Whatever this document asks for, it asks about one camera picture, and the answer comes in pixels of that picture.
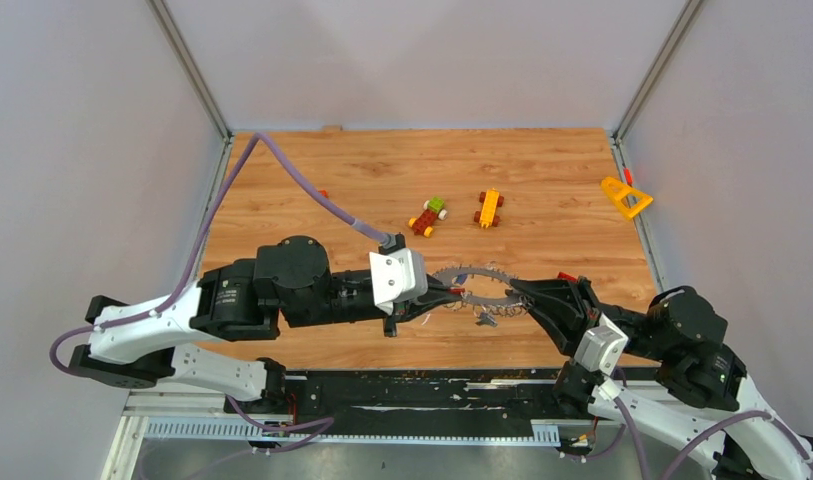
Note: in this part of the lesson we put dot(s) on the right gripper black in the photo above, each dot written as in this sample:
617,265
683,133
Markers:
571,298

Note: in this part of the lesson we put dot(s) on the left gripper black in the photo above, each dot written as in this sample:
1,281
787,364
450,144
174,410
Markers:
437,295

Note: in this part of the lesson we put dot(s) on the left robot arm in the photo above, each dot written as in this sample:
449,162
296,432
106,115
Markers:
164,340

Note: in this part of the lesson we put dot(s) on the red window brick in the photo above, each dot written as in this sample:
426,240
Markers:
567,277

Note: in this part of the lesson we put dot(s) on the key with black fob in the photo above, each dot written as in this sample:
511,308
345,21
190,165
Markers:
486,319

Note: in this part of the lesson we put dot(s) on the red yellow toy brick car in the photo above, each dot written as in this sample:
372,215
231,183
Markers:
434,210

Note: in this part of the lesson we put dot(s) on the yellow brown toy brick car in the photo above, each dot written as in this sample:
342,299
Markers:
490,201

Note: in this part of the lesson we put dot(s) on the yellow triangular brick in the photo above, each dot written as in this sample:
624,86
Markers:
629,201

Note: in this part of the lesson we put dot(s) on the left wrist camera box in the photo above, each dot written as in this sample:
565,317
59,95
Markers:
397,277

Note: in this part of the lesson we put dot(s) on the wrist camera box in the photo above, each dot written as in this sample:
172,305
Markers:
601,347
397,277

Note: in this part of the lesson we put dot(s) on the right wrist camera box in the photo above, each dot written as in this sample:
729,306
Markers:
601,347

